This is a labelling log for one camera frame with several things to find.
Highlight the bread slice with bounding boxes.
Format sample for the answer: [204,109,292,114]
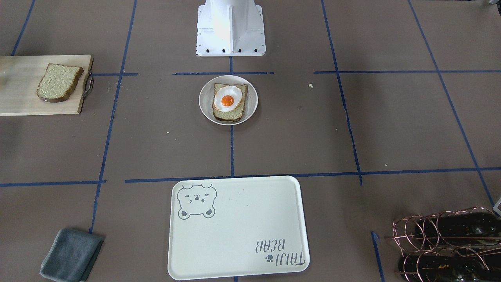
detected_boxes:
[36,63,84,103]
[213,84,248,122]

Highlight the fried egg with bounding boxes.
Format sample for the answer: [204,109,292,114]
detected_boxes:
[212,83,244,112]

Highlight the white round plate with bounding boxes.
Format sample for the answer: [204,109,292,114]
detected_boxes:
[198,75,258,126]

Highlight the white bear serving tray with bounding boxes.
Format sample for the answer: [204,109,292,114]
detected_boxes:
[168,175,311,280]

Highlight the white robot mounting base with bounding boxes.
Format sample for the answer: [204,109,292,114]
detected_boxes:
[196,0,267,57]

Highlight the wooden cutting board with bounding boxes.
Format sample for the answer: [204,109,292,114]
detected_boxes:
[0,54,93,116]

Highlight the grey folded cloth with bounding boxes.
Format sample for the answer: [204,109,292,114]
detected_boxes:
[40,228,104,282]

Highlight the dark wine bottle upper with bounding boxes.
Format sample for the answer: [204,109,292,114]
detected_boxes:
[414,212,501,246]

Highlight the dark wine bottle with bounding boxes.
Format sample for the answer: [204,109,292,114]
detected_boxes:
[397,252,501,282]
[414,212,501,246]

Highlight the dark wine bottle lower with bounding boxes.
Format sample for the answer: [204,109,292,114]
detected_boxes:
[397,252,501,282]

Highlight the metal cutting board handle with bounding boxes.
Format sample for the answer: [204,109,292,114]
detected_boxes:
[82,70,94,98]

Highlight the copper wire bottle rack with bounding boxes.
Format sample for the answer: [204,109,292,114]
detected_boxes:
[387,207,501,282]

